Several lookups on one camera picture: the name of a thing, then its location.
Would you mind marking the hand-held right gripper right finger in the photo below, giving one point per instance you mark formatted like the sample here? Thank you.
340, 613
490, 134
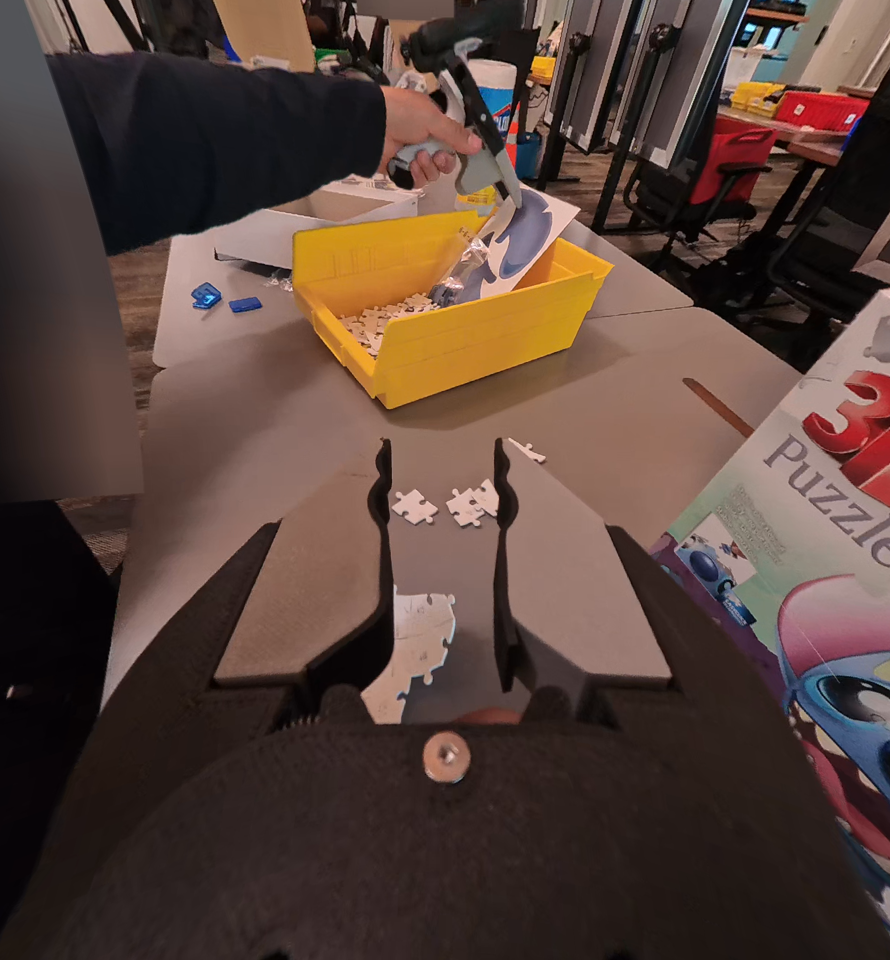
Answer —
580, 600

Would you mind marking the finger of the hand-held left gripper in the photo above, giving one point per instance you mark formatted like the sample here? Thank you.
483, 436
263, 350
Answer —
493, 172

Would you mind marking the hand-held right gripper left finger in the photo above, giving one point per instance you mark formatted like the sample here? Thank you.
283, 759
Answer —
302, 600

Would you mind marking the blue white printed card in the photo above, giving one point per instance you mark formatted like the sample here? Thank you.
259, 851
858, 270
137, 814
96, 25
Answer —
527, 232

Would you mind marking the white assembled puzzle ball section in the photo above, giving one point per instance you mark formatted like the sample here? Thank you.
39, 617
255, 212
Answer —
415, 637

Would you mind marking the yellow plastic bin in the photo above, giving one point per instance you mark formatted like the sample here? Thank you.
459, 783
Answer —
475, 352

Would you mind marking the pile of white puzzle pieces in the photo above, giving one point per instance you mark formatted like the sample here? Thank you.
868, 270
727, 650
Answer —
377, 322

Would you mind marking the person's left forearm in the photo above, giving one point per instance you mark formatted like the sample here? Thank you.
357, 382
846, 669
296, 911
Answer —
190, 142

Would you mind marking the printed cardboard puzzle box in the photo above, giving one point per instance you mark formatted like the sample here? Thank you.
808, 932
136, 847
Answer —
827, 600

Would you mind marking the person's left hand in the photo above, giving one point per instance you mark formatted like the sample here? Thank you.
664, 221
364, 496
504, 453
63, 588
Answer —
422, 120

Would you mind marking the wipes canister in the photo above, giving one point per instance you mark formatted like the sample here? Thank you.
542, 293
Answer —
501, 90

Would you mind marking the orange traffic cone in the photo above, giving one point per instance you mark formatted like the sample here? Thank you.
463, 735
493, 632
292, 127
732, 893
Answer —
514, 139

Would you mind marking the clear plastic bag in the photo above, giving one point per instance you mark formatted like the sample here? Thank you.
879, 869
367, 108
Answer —
460, 262

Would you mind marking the grey rolling partition panel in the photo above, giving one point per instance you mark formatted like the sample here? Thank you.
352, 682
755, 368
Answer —
583, 75
677, 75

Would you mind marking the white cardboard box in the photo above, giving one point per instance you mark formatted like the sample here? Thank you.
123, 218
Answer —
325, 217

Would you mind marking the red backed office chair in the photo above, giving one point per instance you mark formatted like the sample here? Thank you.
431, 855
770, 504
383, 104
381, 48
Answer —
729, 165

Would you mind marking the small clear bag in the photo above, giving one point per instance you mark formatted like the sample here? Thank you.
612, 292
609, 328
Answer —
281, 281

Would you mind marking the yellow storage bin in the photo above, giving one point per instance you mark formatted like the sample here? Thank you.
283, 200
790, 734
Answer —
756, 97

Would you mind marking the blue plastic clip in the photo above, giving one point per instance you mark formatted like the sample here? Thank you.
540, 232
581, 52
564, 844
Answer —
206, 296

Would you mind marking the red storage bin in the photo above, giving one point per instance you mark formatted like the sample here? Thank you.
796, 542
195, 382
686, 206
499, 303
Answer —
819, 111

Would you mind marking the black office chair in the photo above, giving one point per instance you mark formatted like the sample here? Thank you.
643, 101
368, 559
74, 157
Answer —
864, 210

